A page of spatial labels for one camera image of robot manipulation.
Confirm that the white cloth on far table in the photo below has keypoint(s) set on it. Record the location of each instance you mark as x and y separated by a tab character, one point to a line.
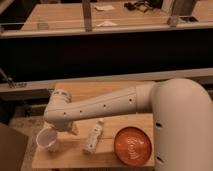
107	24

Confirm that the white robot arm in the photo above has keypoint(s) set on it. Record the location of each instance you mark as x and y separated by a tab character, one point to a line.
182	119

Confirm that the black items on far table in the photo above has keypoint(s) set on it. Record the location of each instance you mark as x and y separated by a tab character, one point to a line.
140	5

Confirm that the orange ceramic plate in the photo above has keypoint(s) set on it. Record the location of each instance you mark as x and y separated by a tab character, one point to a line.
132	146

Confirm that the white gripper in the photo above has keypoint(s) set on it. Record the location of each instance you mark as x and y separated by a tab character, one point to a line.
73	129

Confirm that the metal post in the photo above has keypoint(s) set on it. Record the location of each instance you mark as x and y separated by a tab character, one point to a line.
86	7

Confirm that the white plastic bottle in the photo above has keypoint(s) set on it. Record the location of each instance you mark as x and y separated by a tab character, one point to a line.
93	137

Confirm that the white paper on far table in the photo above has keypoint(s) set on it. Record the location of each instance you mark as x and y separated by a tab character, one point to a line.
104	7

